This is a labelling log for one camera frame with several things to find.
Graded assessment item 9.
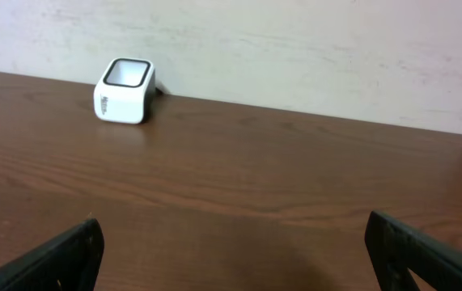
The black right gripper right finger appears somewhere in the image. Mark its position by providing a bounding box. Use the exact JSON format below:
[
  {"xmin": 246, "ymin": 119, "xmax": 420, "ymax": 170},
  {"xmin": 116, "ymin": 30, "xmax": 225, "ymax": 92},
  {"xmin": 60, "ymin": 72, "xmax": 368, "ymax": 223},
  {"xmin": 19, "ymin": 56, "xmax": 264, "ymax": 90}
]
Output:
[{"xmin": 364, "ymin": 211, "xmax": 462, "ymax": 291}]

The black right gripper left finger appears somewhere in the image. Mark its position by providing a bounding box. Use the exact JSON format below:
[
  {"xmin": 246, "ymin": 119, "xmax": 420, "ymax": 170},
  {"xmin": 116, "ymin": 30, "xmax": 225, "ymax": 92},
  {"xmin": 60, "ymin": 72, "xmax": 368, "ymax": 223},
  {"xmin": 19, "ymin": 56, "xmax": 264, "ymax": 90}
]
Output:
[{"xmin": 0, "ymin": 218, "xmax": 104, "ymax": 291}]

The white barcode scanner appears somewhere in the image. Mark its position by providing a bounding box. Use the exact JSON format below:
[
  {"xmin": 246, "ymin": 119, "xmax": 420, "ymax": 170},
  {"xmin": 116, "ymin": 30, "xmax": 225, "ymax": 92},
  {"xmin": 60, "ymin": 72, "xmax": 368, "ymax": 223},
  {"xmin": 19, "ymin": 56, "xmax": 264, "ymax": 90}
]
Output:
[{"xmin": 93, "ymin": 57, "xmax": 156, "ymax": 124}]

